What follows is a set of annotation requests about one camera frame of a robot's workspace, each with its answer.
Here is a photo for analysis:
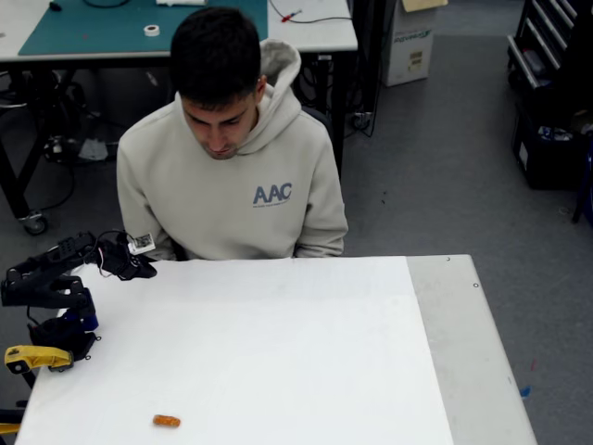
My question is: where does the man in beige hoodie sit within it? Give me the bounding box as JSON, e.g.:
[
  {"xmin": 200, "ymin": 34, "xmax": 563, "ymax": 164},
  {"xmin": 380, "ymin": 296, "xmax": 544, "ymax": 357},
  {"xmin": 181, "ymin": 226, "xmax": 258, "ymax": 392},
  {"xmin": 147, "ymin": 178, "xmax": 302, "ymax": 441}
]
[{"xmin": 116, "ymin": 6, "xmax": 350, "ymax": 261}]

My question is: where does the white plastic bag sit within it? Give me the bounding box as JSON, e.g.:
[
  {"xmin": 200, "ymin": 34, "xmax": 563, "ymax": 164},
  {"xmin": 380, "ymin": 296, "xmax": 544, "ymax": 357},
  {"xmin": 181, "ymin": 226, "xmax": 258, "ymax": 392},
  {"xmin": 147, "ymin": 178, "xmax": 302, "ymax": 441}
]
[{"xmin": 77, "ymin": 136, "xmax": 109, "ymax": 161}]

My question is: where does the yellow black table clamp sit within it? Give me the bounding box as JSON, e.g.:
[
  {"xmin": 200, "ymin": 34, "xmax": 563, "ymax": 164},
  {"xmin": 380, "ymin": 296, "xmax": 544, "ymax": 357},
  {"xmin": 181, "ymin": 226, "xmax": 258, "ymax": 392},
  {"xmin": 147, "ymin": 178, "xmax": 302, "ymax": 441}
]
[
  {"xmin": 0, "ymin": 407, "xmax": 25, "ymax": 438},
  {"xmin": 4, "ymin": 345, "xmax": 75, "ymax": 375}
]

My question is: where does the white paper sheet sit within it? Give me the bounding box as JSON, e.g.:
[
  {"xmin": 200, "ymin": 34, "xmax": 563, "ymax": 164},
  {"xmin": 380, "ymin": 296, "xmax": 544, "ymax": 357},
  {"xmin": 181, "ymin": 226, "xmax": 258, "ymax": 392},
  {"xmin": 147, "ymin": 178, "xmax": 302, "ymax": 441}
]
[{"xmin": 14, "ymin": 256, "xmax": 455, "ymax": 445}]

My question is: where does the green cutting mat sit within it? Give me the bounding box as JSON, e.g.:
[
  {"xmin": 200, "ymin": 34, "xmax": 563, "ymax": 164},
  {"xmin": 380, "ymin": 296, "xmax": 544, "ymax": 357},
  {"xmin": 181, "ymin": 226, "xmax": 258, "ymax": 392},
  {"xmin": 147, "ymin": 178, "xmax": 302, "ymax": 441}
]
[{"xmin": 18, "ymin": 0, "xmax": 269, "ymax": 57}]

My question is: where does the white cardboard box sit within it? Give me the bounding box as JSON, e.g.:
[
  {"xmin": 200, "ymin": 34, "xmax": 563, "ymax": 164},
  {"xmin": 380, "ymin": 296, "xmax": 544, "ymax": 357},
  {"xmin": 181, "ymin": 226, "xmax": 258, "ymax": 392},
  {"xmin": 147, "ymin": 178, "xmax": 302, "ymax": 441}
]
[{"xmin": 381, "ymin": 0, "xmax": 449, "ymax": 88}]

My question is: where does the black storage bin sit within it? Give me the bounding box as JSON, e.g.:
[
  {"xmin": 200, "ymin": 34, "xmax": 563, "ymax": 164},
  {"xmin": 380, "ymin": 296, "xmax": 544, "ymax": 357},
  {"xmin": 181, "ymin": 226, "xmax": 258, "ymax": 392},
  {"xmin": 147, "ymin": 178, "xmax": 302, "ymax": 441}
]
[{"xmin": 511, "ymin": 102, "xmax": 593, "ymax": 191}]

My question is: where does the black drawer tool cart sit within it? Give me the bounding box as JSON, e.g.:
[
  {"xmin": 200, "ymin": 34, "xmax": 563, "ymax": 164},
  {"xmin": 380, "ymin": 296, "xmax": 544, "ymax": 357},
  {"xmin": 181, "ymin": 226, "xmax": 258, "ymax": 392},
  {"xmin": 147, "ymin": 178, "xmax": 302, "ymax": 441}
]
[{"xmin": 505, "ymin": 0, "xmax": 593, "ymax": 96}]

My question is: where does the white gripper camera module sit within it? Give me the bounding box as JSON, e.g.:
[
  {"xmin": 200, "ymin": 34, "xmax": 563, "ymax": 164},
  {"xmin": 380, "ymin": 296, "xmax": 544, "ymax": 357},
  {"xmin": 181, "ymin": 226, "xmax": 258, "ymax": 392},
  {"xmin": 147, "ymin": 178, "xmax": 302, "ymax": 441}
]
[{"xmin": 126, "ymin": 232, "xmax": 157, "ymax": 255}]

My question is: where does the white workbench black frame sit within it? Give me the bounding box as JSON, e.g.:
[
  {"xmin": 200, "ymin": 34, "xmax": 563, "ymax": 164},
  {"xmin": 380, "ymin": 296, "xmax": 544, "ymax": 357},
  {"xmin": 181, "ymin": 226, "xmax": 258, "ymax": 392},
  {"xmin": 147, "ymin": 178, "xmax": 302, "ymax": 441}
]
[{"xmin": 0, "ymin": 0, "xmax": 360, "ymax": 235}]

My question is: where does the thin black cable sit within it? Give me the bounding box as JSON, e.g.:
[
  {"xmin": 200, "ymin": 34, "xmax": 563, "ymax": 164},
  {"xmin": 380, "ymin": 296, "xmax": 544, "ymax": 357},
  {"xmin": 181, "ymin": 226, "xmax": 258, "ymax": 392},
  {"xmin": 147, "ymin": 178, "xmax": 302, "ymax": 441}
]
[{"xmin": 268, "ymin": 0, "xmax": 354, "ymax": 26}]

